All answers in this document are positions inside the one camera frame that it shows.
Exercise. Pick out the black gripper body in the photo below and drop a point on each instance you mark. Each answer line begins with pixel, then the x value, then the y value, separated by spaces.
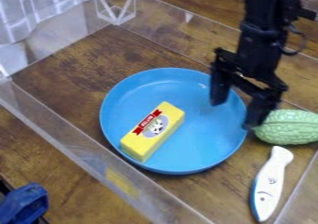
pixel 252 65

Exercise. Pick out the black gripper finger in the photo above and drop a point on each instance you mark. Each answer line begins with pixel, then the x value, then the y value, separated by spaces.
pixel 220 86
pixel 259 110

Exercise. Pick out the green bitter gourd toy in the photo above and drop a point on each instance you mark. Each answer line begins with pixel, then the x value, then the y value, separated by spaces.
pixel 289 127

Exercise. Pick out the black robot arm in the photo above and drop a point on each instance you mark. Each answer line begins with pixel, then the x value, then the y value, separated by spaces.
pixel 271 13

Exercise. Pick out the blue round plate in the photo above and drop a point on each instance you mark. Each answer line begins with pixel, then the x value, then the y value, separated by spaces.
pixel 211 134

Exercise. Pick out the yellow butter block toy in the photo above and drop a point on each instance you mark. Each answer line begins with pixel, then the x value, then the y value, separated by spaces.
pixel 145 139

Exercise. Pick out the white wooden fish toy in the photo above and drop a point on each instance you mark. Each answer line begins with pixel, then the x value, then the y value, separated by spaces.
pixel 269 184

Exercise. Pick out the white grid cloth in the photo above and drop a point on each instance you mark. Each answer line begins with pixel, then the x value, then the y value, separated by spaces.
pixel 21 15

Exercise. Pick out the blue clamp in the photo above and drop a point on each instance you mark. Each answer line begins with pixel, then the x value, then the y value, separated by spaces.
pixel 25 204

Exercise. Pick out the clear acrylic enclosure wall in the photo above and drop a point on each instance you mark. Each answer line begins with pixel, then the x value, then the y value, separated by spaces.
pixel 57 75

